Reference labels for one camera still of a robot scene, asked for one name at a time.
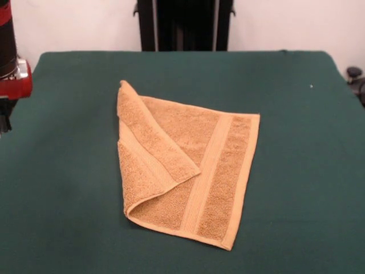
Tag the dark green table cloth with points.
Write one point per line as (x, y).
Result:
(285, 185)

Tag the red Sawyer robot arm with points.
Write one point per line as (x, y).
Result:
(7, 37)

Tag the tan terry towel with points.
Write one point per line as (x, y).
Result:
(194, 165)

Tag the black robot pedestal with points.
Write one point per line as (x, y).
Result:
(185, 25)

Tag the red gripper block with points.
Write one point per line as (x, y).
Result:
(17, 88)

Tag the grey wheeled stand base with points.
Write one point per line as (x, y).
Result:
(354, 72)

